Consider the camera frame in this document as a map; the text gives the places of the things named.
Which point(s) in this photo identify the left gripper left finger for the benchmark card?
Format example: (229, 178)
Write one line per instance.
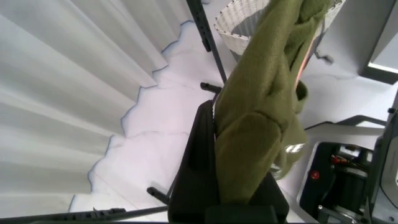
(196, 174)

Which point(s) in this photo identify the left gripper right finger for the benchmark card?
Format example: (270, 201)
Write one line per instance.
(273, 199)

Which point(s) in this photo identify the green long-sleeved shirt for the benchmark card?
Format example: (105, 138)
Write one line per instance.
(255, 109)

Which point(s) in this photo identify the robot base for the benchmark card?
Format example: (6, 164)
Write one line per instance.
(335, 132)

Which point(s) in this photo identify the white laundry basket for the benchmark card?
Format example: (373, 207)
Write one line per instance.
(231, 37)

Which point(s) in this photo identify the black clothes rack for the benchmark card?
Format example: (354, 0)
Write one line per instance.
(203, 29)

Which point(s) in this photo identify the white curtain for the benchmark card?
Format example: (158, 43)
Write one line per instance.
(62, 77)

